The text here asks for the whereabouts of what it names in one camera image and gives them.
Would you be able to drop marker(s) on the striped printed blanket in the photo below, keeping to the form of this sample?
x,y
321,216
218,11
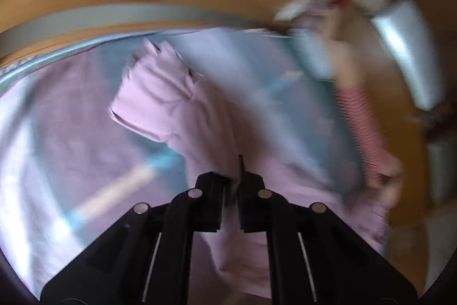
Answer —
x,y
71,119

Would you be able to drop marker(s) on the pink jacket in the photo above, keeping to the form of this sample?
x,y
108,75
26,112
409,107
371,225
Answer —
x,y
200,119

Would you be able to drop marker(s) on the silver grey cover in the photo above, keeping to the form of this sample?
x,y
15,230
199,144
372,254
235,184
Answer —
x,y
410,51

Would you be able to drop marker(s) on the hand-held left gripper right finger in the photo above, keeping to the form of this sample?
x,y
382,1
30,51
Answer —
x,y
250,202

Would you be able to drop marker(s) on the grey-green bed mat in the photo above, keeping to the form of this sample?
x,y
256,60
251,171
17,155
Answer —
x,y
114,15

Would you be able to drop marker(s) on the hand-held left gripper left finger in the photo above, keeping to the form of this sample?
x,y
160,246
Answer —
x,y
213,202

